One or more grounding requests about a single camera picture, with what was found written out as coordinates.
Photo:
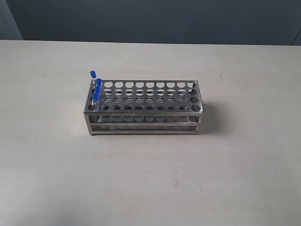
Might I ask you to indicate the blue-capped tube back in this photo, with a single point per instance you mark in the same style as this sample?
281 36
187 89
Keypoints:
95 101

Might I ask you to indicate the blue-capped tube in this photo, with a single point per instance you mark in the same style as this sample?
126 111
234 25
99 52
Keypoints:
95 101
99 83
93 76
97 89

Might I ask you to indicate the stainless steel test tube rack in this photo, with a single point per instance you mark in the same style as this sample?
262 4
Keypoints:
145 107

